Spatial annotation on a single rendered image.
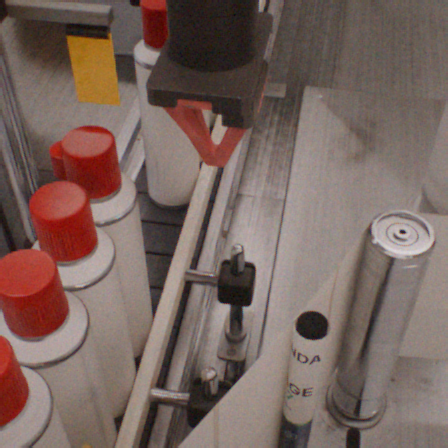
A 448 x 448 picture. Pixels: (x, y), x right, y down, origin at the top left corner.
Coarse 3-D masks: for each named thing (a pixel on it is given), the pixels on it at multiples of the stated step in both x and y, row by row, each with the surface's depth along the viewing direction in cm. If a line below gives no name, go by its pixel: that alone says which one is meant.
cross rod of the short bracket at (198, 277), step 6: (186, 270) 56; (192, 270) 56; (198, 270) 56; (186, 276) 56; (192, 276) 56; (198, 276) 56; (204, 276) 56; (210, 276) 56; (216, 276) 56; (186, 282) 56; (192, 282) 56; (198, 282) 56; (204, 282) 56; (210, 282) 56; (216, 282) 56
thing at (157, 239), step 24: (144, 168) 70; (144, 192) 67; (216, 192) 71; (144, 216) 65; (168, 216) 65; (144, 240) 63; (168, 240) 63; (168, 264) 61; (192, 264) 61; (168, 360) 54; (144, 432) 49
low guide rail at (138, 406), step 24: (264, 0) 90; (216, 120) 70; (216, 144) 67; (216, 168) 66; (192, 216) 60; (192, 240) 58; (168, 288) 54; (168, 312) 53; (168, 336) 53; (144, 360) 50; (144, 384) 48; (144, 408) 47; (120, 432) 46
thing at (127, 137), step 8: (136, 104) 64; (136, 112) 63; (128, 120) 62; (136, 120) 62; (128, 128) 61; (136, 128) 62; (120, 136) 60; (128, 136) 60; (136, 136) 62; (120, 144) 60; (128, 144) 60; (120, 152) 59; (128, 152) 60; (120, 160) 58; (120, 168) 58
